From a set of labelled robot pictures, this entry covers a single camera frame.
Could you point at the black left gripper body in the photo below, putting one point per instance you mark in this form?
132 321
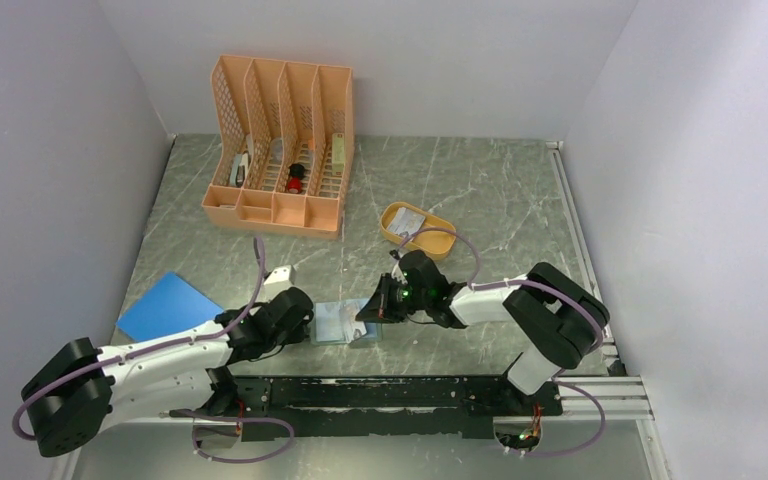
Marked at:
296 333

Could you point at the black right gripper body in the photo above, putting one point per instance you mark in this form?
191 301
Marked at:
396 297

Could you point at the white VIP credit card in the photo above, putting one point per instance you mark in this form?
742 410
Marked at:
336 323

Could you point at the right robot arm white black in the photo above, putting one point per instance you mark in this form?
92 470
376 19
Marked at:
561 321

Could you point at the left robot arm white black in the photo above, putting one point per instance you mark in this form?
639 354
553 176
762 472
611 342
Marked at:
84 390

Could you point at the card in yellow tray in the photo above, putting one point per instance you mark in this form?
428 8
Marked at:
405 222

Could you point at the yellow oval tray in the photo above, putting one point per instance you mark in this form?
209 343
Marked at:
436 237

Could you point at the blue notebook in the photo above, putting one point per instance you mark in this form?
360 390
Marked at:
170 306

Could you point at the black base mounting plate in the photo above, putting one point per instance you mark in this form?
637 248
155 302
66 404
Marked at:
379 405

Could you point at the red black small bottle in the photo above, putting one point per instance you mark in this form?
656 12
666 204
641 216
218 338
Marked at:
296 175

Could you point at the grey white utility knife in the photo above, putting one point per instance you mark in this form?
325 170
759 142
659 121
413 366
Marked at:
239 169

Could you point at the peach plastic file organizer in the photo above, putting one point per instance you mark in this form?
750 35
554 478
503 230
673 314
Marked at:
282 112

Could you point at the pale green eraser box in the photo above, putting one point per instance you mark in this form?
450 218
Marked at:
338 155

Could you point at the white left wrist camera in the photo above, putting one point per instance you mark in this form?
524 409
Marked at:
278 280

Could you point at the aluminium rail frame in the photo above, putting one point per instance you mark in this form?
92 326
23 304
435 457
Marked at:
600 399

